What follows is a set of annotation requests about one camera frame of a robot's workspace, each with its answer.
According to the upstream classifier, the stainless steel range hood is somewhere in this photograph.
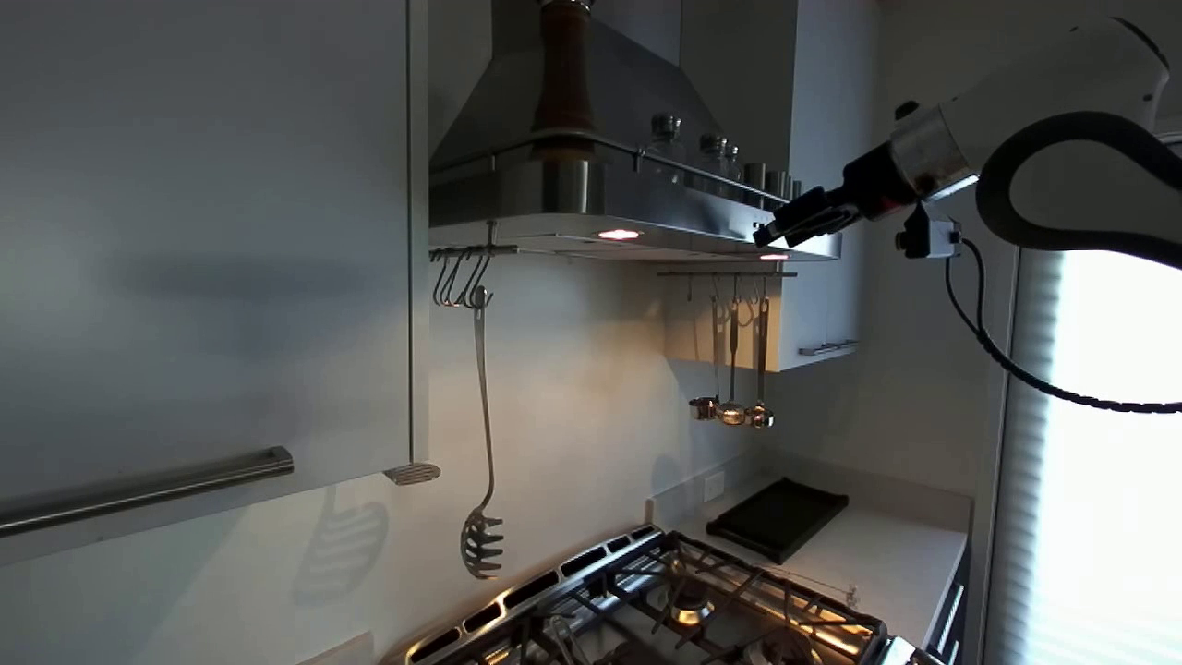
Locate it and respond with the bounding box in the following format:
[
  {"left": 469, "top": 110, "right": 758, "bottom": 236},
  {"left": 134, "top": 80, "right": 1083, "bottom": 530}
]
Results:
[{"left": 425, "top": 0, "right": 847, "bottom": 268}]

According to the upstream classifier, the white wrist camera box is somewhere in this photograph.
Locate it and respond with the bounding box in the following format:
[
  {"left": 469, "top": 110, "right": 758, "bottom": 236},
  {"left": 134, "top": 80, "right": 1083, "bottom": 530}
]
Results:
[{"left": 893, "top": 201, "right": 963, "bottom": 268}]

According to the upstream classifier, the brown wooden pepper mill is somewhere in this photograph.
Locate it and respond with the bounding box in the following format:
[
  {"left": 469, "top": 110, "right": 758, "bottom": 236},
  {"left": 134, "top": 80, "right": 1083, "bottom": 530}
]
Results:
[{"left": 531, "top": 0, "right": 600, "bottom": 148}]

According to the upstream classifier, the short steel cabinet handle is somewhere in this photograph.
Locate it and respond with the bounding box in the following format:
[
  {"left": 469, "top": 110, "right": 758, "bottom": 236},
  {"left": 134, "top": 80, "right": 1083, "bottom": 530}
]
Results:
[{"left": 794, "top": 335, "right": 861, "bottom": 362}]

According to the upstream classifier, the short hook rail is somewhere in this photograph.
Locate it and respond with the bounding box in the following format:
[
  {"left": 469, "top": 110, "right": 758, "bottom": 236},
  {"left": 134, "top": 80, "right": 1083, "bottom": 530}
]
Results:
[{"left": 425, "top": 239, "right": 520, "bottom": 268}]

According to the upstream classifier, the black tray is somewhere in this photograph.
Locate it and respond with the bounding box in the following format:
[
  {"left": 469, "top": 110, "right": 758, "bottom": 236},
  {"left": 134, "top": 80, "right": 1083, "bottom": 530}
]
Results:
[{"left": 700, "top": 473, "right": 851, "bottom": 569}]

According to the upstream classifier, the white window blind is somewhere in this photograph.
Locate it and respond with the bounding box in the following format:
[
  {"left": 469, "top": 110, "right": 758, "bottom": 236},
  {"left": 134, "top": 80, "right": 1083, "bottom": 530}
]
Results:
[{"left": 983, "top": 243, "right": 1182, "bottom": 665}]

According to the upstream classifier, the stove burner grate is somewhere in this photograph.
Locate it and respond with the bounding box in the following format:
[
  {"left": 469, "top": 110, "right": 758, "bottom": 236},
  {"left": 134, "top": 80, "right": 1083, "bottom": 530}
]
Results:
[{"left": 419, "top": 530, "right": 891, "bottom": 665}]

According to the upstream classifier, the thick black cable hose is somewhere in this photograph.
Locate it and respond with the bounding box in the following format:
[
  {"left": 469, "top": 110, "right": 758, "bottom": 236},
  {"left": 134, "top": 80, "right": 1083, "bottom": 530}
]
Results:
[{"left": 973, "top": 108, "right": 1182, "bottom": 275}]

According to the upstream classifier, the thin black cable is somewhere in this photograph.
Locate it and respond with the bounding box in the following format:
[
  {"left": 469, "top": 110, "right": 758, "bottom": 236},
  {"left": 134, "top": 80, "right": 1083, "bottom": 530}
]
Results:
[{"left": 943, "top": 236, "right": 1182, "bottom": 418}]

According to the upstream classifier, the long steel cabinet handle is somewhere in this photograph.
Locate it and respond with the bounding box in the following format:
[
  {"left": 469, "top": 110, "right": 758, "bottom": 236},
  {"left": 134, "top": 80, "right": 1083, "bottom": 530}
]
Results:
[{"left": 0, "top": 442, "right": 299, "bottom": 540}]

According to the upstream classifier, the large white cabinet door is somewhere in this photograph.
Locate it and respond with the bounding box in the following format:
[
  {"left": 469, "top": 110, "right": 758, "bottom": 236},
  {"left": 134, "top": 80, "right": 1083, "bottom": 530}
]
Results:
[{"left": 0, "top": 0, "right": 416, "bottom": 564}]

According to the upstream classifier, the stainless steel stove range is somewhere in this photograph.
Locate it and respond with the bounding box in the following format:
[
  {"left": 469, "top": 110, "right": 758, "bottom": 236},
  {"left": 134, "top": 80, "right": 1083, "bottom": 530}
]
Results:
[{"left": 387, "top": 525, "right": 923, "bottom": 665}]

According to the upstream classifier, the steel ladle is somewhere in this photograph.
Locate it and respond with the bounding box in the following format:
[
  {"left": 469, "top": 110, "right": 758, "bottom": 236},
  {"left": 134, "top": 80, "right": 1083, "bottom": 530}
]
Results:
[
  {"left": 741, "top": 291, "right": 778, "bottom": 434},
  {"left": 685, "top": 291, "right": 722, "bottom": 424},
  {"left": 717, "top": 291, "right": 750, "bottom": 434}
]

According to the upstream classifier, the long utensil rail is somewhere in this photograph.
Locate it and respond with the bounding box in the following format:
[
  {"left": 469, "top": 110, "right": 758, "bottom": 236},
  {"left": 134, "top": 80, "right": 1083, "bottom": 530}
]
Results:
[{"left": 652, "top": 261, "right": 801, "bottom": 285}]

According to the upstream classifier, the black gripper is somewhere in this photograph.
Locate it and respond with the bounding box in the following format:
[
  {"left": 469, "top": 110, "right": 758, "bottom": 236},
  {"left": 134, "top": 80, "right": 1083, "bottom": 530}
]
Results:
[{"left": 750, "top": 137, "right": 931, "bottom": 250}]

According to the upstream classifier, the silver drawer bar handle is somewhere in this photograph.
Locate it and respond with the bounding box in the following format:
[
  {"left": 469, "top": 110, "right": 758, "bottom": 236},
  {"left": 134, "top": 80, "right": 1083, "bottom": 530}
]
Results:
[{"left": 931, "top": 573, "right": 973, "bottom": 665}]

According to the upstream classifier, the steel hood guard rail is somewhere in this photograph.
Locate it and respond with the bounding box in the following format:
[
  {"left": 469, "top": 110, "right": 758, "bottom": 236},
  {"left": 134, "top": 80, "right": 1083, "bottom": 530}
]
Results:
[{"left": 428, "top": 125, "right": 794, "bottom": 205}]

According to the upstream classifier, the narrow white wall cabinet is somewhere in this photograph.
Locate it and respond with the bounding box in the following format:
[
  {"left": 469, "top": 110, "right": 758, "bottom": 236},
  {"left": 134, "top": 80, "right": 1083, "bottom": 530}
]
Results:
[{"left": 667, "top": 0, "right": 883, "bottom": 378}]

